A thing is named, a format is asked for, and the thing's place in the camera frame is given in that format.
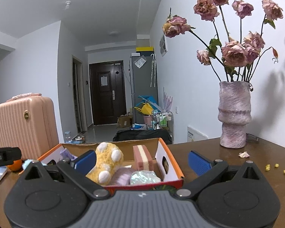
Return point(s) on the blue yellow bags pile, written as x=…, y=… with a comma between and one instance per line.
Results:
x=147, y=105

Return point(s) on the yellow box on refrigerator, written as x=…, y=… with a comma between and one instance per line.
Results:
x=149, y=48

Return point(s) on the fallen rose petal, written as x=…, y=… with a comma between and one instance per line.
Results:
x=244, y=155

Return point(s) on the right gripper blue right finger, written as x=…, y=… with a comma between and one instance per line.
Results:
x=208, y=173

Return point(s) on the pink textured vase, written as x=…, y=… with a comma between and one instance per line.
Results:
x=234, y=111

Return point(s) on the blue pet feeder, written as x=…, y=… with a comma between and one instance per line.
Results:
x=69, y=139

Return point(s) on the red cardboard box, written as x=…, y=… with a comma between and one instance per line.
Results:
x=128, y=165

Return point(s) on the dried pink roses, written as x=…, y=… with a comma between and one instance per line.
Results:
x=239, y=58

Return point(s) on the pink ribbed suitcase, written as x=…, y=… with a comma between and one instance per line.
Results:
x=28, y=122

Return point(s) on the wire cart with bottles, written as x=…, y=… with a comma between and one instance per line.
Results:
x=162, y=120

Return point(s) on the dark entrance door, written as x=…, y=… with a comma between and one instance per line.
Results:
x=107, y=90

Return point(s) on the wall electrical panel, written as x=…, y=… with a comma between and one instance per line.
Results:
x=162, y=44

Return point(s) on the purple drawstring pouch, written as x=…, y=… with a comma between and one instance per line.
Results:
x=65, y=154

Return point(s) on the white yellow plush dog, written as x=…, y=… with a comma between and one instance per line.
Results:
x=109, y=158

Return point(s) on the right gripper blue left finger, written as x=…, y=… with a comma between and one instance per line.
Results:
x=75, y=172

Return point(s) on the cardboard box on floor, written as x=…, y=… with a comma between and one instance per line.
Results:
x=124, y=121

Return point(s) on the orange fruit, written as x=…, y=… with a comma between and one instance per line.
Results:
x=16, y=166

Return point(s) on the grey refrigerator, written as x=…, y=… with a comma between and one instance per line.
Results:
x=141, y=84

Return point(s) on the white panel against wall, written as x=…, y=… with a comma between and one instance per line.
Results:
x=194, y=135

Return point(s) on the hanging umbrella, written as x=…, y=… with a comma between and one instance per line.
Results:
x=153, y=71

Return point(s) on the white plastic bundle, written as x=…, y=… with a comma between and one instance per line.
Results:
x=144, y=177

